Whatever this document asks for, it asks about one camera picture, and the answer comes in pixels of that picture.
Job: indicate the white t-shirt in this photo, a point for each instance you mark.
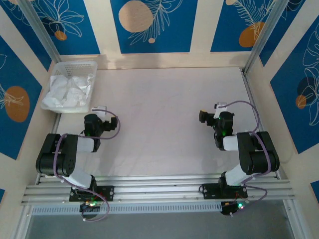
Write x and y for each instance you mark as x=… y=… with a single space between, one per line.
x=69 y=92

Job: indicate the aluminium corner post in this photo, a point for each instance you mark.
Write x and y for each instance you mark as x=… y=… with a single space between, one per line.
x=40 y=32
x=261 y=39

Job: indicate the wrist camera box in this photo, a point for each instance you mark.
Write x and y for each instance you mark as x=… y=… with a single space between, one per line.
x=220 y=106
x=99 y=110

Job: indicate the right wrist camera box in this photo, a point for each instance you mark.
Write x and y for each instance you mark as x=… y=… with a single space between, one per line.
x=220 y=106

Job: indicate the black controller board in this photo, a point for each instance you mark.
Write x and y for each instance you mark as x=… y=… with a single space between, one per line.
x=83 y=207
x=228 y=209

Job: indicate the aluminium frame leg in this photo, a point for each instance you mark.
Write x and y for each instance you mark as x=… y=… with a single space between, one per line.
x=292 y=219
x=22 y=224

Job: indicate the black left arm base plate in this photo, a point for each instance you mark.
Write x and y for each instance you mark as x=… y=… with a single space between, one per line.
x=108 y=193

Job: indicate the white plastic mesh basket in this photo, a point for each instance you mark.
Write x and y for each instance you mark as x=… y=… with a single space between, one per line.
x=74 y=66

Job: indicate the black left controller board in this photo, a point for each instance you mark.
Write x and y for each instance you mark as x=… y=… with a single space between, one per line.
x=83 y=207

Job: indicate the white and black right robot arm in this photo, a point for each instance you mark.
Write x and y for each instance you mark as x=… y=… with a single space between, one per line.
x=259 y=159

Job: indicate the black right controller board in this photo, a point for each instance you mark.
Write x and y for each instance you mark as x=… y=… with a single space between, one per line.
x=228 y=209

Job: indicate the aluminium mounting rail frame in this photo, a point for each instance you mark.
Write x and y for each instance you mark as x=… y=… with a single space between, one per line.
x=154 y=189

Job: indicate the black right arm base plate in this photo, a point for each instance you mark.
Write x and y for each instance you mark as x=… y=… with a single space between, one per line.
x=208 y=191

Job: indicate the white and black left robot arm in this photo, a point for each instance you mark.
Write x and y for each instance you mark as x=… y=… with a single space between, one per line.
x=57 y=154

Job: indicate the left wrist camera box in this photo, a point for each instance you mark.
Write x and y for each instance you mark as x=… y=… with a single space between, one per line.
x=99 y=110

